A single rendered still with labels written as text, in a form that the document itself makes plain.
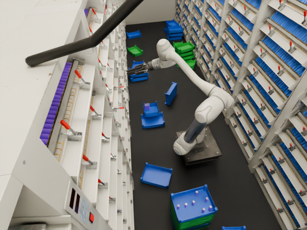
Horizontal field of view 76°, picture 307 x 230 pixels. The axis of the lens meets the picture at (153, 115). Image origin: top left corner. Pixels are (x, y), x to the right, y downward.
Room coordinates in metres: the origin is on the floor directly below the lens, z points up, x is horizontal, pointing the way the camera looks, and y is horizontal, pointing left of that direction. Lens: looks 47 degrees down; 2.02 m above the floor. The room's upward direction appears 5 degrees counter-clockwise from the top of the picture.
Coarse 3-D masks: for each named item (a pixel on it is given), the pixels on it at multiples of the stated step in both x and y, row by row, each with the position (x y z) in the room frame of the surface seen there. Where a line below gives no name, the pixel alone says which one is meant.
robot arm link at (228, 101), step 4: (216, 88) 1.10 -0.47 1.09; (220, 88) 1.10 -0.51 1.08; (212, 92) 1.08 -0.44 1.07; (216, 92) 1.05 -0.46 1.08; (220, 92) 1.05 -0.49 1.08; (224, 92) 1.05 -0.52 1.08; (208, 96) 1.09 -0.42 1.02; (216, 96) 1.01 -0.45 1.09; (220, 96) 1.00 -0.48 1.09; (224, 96) 1.01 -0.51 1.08; (228, 96) 1.02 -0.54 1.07; (224, 100) 0.98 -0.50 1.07; (228, 100) 0.99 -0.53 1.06; (232, 100) 0.99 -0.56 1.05; (224, 104) 0.96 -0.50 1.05; (228, 104) 0.97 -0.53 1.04; (232, 104) 0.97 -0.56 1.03; (224, 108) 0.97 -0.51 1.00; (228, 108) 0.96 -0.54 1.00
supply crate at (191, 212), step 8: (184, 192) 0.61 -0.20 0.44; (192, 192) 0.62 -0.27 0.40; (200, 192) 0.62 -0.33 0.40; (208, 192) 0.59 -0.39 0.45; (176, 200) 0.57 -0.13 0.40; (184, 200) 0.56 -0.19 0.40; (192, 200) 0.56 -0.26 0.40; (200, 200) 0.55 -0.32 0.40; (208, 200) 0.55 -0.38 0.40; (176, 208) 0.51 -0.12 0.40; (184, 208) 0.50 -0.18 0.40; (192, 208) 0.50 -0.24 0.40; (200, 208) 0.49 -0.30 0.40; (208, 208) 0.49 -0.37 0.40; (216, 208) 0.46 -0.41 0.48; (176, 216) 0.44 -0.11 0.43; (184, 216) 0.44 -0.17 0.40; (192, 216) 0.44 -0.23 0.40; (200, 216) 0.43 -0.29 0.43
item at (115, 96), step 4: (116, 76) 1.54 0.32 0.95; (116, 80) 1.50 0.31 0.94; (116, 84) 1.43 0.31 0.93; (116, 92) 1.33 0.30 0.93; (116, 96) 1.27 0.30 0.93; (112, 100) 1.21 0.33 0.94; (116, 100) 1.22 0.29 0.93; (116, 104) 1.17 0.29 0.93; (116, 112) 1.08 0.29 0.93; (116, 116) 1.04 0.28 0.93; (116, 120) 0.99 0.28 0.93
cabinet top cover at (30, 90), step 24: (48, 0) 1.01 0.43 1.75; (72, 0) 0.98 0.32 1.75; (24, 24) 0.74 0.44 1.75; (48, 24) 0.72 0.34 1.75; (72, 24) 0.71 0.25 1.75; (0, 48) 0.57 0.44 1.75; (24, 48) 0.55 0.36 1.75; (48, 48) 0.54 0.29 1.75; (0, 72) 0.44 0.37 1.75; (24, 72) 0.43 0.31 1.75; (48, 72) 0.42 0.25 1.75; (0, 96) 0.34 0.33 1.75; (24, 96) 0.33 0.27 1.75; (48, 96) 0.35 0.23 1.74; (0, 120) 0.26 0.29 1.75; (24, 120) 0.26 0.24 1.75
